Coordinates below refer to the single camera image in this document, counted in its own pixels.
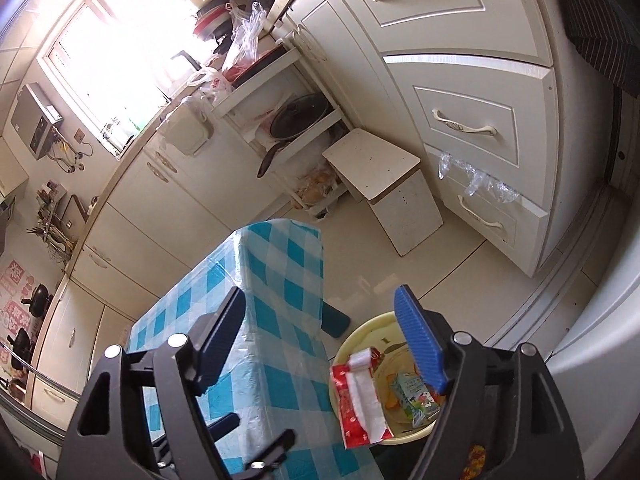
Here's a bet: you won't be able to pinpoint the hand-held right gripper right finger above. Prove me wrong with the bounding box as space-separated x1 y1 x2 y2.
394 284 587 480

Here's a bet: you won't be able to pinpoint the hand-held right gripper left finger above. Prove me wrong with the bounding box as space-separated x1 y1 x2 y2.
55 286 247 480

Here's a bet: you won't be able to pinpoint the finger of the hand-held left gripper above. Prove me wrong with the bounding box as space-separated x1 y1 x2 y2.
207 411 297 480

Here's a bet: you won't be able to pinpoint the small drink carton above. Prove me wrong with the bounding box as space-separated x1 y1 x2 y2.
387 371 442 428

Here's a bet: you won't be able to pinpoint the pale yellow plastic basin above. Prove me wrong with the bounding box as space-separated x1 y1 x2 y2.
329 311 453 449

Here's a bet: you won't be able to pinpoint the red and white snack packet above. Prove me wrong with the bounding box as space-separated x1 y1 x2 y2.
330 346 396 449

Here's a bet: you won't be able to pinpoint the dark blue stool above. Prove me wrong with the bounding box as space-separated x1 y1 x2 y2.
321 304 352 339

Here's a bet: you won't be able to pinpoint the blue checked plastic tablecloth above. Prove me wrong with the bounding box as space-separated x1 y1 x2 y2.
124 219 373 480

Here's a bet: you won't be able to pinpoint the cream kitchen base cabinets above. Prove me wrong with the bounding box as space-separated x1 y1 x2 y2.
30 0 331 411

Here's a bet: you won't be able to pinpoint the crumpled clear plastic bag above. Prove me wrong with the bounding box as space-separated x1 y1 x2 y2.
437 152 522 204

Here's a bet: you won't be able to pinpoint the bag of bread rolls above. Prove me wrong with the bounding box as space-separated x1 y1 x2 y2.
292 167 343 211

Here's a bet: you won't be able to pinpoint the black frying pan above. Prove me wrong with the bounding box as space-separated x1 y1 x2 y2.
20 283 54 317

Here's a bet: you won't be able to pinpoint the white wooden stool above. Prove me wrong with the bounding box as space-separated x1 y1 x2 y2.
321 128 444 257

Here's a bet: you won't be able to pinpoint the black wok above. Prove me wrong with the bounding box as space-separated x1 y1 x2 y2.
9 329 35 362

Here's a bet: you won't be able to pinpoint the kitchen utensil rack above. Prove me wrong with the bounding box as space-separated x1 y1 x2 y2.
25 182 81 268

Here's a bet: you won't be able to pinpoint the white hanging bin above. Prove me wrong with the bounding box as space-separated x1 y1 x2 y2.
159 101 215 157

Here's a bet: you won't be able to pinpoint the black pan with lid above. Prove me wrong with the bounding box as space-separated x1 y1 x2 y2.
256 93 332 179

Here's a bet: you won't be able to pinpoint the white red-print plastic bag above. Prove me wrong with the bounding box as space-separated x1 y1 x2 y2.
186 66 235 104

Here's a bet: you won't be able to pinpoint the white shelf rack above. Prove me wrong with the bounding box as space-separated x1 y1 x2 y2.
209 42 353 218

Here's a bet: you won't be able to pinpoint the kitchen faucet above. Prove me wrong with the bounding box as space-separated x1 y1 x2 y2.
171 49 202 70

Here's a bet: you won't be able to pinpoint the grey water heater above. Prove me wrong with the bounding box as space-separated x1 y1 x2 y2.
10 83 64 162

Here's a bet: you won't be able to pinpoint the kitchen window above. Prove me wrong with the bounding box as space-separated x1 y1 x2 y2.
37 0 241 161

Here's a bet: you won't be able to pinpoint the cream drawer cabinet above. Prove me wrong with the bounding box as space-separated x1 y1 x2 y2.
320 0 558 279

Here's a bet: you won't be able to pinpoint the red-lidded pots stack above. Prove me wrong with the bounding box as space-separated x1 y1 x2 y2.
191 0 237 43

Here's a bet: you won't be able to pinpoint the dark striped cloth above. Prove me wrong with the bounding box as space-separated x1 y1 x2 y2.
562 0 640 88

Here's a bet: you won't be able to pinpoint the pink wall stickers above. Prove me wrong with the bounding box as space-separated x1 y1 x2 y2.
0 259 46 376

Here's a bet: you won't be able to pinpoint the wall hooks with cables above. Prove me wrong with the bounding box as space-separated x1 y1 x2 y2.
50 127 95 175

